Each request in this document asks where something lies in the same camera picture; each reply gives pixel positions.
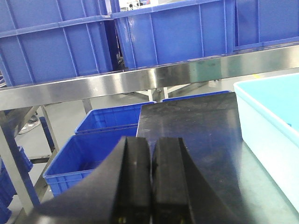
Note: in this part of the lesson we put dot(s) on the blue plastic bin under table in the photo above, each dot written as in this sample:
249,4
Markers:
195,96

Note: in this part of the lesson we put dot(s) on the blue crate upper left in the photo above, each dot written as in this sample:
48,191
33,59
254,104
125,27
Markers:
48,40

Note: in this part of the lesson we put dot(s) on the blue bin far lower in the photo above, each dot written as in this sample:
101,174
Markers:
111,118

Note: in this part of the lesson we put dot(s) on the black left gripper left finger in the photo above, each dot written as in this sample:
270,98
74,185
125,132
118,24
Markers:
117,191

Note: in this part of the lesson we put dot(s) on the white metal frame background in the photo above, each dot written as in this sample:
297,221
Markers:
174,91

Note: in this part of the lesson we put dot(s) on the stainless steel table frame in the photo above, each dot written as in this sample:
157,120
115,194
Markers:
19,102

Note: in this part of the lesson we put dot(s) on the blue crate on steel table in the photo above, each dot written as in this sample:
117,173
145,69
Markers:
176,32

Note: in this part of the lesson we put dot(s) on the blue bin near lower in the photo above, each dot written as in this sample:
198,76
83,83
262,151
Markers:
81,154

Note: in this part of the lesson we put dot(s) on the blue crate with white label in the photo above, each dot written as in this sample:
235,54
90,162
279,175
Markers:
261,23

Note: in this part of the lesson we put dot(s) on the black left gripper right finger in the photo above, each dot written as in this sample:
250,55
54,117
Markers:
181,195

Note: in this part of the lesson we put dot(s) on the light blue plastic tub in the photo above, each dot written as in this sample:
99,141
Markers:
269,117

